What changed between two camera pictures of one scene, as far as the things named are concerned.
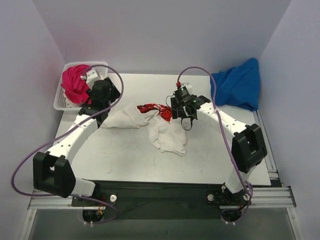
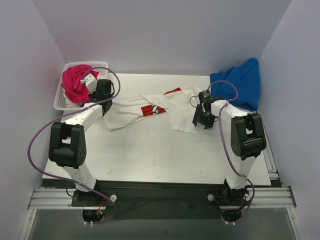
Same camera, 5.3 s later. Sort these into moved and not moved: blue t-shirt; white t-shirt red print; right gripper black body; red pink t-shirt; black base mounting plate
Moved: white t-shirt red print; right gripper black body
Not moved: red pink t-shirt; blue t-shirt; black base mounting plate
